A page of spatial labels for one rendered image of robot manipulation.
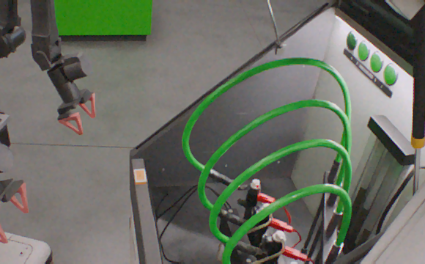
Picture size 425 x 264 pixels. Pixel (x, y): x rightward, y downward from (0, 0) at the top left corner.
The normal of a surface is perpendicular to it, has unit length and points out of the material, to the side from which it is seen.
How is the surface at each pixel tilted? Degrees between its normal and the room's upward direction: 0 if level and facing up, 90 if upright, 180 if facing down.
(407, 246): 76
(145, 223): 0
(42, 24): 85
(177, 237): 0
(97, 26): 90
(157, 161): 90
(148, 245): 0
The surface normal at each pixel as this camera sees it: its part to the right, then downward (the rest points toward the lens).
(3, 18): -0.04, 0.38
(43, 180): 0.12, -0.81
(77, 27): 0.24, 0.58
